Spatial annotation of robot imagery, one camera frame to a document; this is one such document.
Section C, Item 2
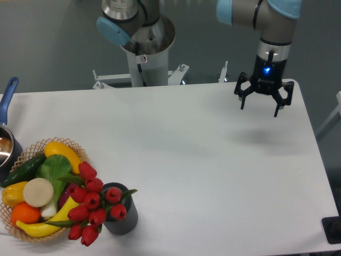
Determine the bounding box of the blue handled saucepan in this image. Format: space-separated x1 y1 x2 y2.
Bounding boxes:
1 77 23 182

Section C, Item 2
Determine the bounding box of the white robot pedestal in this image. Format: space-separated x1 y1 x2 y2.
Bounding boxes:
122 14 175 87

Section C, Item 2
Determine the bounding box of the black device at edge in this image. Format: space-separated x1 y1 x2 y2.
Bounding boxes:
321 216 340 244

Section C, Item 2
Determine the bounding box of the woven wicker basket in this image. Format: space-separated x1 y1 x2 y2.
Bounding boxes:
1 137 89 243

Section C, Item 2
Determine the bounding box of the yellow banana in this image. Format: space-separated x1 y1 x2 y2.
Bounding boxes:
16 197 79 238

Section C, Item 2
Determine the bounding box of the dark grey ribbed vase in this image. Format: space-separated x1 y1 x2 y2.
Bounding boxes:
102 182 138 235

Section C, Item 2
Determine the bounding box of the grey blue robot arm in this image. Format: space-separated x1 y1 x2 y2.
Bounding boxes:
96 1 302 110

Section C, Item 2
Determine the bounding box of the white metal base frame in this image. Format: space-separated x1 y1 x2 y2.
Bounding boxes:
92 61 229 90

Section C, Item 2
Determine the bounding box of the red tulip bouquet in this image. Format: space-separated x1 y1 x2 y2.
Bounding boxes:
47 161 122 246

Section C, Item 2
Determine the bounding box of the purple eggplant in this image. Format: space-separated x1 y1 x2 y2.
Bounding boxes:
58 183 77 210

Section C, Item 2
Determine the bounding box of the beige round disc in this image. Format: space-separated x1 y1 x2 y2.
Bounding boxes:
23 178 54 207

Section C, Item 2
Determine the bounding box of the yellow squash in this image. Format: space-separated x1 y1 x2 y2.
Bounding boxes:
44 141 82 174

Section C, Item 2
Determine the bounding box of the white frame at right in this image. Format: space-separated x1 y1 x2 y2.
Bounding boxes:
315 91 340 141

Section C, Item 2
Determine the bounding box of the orange fruit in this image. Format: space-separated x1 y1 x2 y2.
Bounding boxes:
11 203 40 227

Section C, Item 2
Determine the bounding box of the green cucumber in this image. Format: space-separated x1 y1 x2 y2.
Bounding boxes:
1 154 46 188

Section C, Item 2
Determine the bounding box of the yellow bell pepper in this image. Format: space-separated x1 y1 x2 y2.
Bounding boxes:
2 181 28 207

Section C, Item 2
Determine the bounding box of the green bok choy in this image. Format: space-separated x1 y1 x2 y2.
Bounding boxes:
35 155 72 220

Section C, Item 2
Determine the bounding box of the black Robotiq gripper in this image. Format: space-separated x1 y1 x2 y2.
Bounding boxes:
234 54 295 118

